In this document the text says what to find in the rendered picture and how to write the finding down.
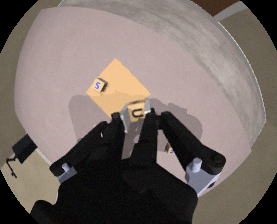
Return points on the tan flat mat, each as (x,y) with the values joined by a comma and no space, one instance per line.
(123,87)

